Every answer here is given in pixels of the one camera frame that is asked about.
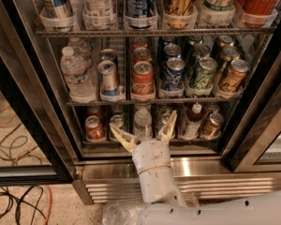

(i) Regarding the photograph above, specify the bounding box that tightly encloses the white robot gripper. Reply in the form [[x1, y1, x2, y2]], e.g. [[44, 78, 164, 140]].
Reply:
[[110, 111, 178, 203]]

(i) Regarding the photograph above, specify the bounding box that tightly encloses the red coke can front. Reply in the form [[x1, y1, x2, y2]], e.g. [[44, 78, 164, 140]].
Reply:
[[132, 61, 154, 96]]

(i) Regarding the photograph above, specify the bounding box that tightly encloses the red coke can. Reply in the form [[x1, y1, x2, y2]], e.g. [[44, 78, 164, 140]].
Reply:
[[132, 37, 149, 49], [132, 47, 153, 64], [132, 61, 154, 96]]

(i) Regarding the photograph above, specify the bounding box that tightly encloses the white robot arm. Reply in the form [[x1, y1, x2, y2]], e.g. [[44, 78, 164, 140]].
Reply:
[[110, 112, 281, 225]]

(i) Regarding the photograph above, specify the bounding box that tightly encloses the bottom silver soda can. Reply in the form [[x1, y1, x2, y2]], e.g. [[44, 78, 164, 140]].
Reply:
[[156, 112, 175, 139]]

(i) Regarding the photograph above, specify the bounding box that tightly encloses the bottom green soda can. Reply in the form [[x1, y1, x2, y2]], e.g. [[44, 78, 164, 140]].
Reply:
[[110, 114, 127, 142]]

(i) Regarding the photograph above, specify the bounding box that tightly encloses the green soda can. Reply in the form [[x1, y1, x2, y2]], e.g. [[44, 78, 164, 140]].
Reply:
[[189, 57, 217, 90], [184, 36, 203, 51], [187, 43, 211, 66], [110, 114, 127, 142]]

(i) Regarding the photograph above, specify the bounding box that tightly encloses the bottom red soda can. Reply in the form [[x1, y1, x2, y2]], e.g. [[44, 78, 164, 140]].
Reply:
[[84, 115, 105, 141]]

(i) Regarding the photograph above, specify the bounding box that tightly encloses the front blue pepsi can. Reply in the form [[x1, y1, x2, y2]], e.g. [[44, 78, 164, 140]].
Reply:
[[161, 57, 185, 91]]

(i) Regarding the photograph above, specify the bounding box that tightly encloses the blue pepsi can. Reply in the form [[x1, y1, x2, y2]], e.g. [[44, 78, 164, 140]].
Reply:
[[162, 43, 182, 62], [161, 57, 185, 91], [158, 37, 177, 49]]

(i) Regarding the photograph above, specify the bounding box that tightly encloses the bottom brown soda can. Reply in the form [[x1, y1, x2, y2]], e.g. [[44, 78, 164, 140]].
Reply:
[[200, 112, 224, 138]]

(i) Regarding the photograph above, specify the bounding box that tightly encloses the brown soda can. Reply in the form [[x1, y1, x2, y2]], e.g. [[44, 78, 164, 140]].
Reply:
[[200, 112, 224, 138], [213, 35, 234, 53], [216, 45, 240, 69], [218, 59, 250, 93]]

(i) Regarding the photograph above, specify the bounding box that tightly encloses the front red bull can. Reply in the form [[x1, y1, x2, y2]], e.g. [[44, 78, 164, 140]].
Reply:
[[98, 60, 119, 97]]

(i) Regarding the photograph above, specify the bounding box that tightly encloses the red bull can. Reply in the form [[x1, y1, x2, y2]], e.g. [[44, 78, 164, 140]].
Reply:
[[100, 49, 117, 63], [98, 60, 119, 97]]

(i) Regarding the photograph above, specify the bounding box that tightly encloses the rear red bull can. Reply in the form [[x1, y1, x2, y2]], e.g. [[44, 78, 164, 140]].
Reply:
[[100, 49, 117, 63]]

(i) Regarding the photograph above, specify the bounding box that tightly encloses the front green soda can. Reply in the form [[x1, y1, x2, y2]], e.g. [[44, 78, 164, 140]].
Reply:
[[189, 57, 217, 90]]

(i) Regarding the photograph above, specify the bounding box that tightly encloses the front brown soda can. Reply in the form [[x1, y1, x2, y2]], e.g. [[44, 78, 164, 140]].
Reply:
[[218, 59, 250, 93]]

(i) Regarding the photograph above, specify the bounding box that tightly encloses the left glass fridge door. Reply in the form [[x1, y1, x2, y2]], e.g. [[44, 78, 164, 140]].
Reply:
[[0, 0, 76, 185]]

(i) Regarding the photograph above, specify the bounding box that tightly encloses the glass fridge door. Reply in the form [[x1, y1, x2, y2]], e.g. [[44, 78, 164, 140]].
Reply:
[[221, 40, 281, 173], [0, 0, 76, 185]]

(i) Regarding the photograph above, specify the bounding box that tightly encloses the right glass fridge door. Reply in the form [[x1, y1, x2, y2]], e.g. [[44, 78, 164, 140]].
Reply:
[[221, 40, 281, 173]]

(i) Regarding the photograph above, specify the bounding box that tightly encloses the top red coke bottle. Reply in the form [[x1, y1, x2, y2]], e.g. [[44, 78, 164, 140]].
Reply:
[[236, 0, 278, 27]]

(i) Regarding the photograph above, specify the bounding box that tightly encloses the bottom clear water bottle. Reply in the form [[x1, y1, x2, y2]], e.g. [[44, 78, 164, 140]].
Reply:
[[134, 108, 153, 141]]

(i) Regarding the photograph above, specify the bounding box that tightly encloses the clear water bottle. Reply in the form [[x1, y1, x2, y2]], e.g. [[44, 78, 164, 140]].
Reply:
[[134, 108, 153, 141], [67, 37, 93, 68], [60, 46, 96, 103]]

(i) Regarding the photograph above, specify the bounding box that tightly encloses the bottom tea bottle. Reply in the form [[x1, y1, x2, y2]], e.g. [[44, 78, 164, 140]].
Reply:
[[178, 103, 202, 140]]

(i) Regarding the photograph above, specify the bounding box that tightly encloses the clear plastic bin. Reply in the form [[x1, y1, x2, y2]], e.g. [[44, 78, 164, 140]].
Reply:
[[102, 194, 200, 225]]

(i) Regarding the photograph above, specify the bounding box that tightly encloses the front clear water bottle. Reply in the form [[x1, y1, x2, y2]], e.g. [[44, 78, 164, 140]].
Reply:
[[60, 46, 96, 103]]

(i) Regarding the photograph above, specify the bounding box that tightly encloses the rear clear water bottle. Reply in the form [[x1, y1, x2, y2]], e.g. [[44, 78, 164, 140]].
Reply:
[[67, 37, 93, 68]]

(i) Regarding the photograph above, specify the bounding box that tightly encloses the top white label bottle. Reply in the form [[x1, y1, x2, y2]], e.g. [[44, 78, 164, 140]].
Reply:
[[84, 0, 117, 29]]

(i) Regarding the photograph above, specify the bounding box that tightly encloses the top golden bottle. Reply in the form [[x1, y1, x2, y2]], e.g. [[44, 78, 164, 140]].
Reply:
[[162, 0, 195, 29]]

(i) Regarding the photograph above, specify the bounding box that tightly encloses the top blue white bottle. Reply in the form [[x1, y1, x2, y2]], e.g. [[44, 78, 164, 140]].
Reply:
[[42, 0, 73, 32]]

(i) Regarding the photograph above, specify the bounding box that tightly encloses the middle wire fridge shelf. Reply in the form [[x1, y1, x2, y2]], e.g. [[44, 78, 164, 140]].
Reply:
[[66, 97, 238, 107]]

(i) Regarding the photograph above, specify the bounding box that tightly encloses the wire fridge shelf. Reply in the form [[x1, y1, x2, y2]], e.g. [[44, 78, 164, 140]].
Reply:
[[36, 27, 275, 38], [66, 97, 238, 107]]

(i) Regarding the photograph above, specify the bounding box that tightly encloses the orange floor cable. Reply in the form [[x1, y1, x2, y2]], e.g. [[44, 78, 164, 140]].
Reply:
[[42, 185, 53, 225]]

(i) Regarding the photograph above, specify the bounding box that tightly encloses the black floor cable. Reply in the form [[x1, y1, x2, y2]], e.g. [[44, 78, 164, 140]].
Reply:
[[0, 185, 47, 225]]

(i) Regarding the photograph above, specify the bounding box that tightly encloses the upper wire fridge shelf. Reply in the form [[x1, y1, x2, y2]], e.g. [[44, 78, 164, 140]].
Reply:
[[36, 27, 275, 38]]

